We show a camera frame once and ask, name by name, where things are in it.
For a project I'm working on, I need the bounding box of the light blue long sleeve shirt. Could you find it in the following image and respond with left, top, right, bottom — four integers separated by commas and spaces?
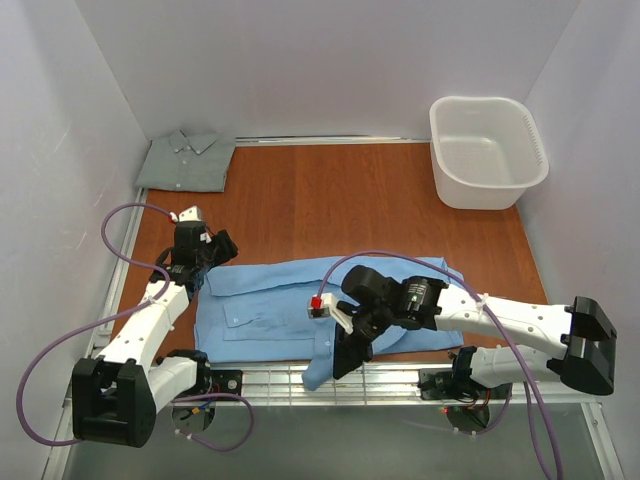
194, 256, 447, 390

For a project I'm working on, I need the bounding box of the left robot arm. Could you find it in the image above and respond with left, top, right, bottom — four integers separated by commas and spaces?
71, 220, 238, 447

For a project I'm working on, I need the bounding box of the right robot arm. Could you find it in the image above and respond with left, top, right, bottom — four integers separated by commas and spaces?
311, 265, 617, 396

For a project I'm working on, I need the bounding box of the folded grey shirt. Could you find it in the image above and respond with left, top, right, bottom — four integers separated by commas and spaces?
135, 130, 236, 193

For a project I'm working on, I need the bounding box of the white plastic basket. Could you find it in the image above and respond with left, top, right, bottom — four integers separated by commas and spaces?
429, 96, 550, 210

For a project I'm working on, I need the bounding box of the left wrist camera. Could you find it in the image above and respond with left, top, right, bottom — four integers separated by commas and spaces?
169, 206, 205, 226

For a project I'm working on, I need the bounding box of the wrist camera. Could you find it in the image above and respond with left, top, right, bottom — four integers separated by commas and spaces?
169, 206, 205, 226
307, 293, 357, 335

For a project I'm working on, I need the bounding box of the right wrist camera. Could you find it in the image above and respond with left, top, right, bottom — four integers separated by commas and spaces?
307, 293, 357, 335

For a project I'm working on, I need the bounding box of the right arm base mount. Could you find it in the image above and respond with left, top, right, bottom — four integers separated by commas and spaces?
417, 369, 463, 400

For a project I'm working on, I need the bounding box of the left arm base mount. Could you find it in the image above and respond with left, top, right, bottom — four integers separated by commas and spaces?
200, 369, 244, 396

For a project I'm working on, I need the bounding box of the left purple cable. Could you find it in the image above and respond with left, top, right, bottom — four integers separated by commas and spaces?
17, 203, 255, 453

